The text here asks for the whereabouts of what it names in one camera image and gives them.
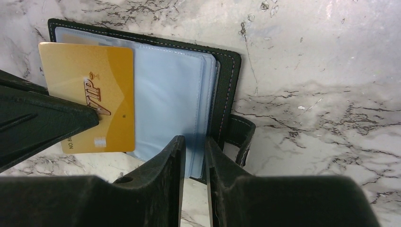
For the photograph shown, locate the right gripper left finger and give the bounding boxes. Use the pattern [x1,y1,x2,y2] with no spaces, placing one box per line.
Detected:
[0,136,186,227]

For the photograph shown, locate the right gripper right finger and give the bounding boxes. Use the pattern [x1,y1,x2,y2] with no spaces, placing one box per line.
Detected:
[205,138,379,227]

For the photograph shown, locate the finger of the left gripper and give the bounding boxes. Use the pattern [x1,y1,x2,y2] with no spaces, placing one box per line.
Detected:
[0,71,99,172]

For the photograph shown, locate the black leather card holder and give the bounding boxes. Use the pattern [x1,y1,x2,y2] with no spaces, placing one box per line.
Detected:
[48,18,255,183]

